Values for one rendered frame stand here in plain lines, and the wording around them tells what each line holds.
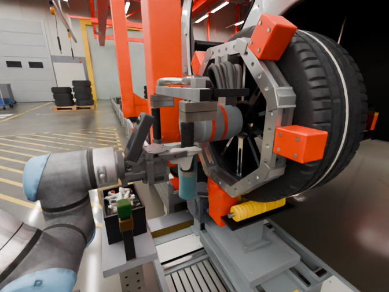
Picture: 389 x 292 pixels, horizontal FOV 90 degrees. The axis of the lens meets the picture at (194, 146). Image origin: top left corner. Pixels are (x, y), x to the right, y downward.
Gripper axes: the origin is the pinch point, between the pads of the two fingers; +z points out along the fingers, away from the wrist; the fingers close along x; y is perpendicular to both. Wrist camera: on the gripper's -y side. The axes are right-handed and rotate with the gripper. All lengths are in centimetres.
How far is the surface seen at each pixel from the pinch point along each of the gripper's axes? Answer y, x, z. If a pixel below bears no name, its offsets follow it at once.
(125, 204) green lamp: 16.9, -6.0, -19.0
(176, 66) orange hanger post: -25, -55, 15
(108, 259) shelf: 37.9, -9.7, -26.1
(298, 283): 66, 9, 46
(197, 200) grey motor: 45, -37, 19
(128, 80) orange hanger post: -20, -248, 14
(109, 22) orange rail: -249, -904, 41
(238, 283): 68, -3, 23
